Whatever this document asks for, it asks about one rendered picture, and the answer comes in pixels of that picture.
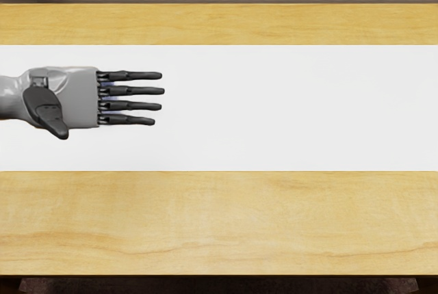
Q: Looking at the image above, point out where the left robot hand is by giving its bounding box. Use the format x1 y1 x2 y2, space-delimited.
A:
0 66 166 141

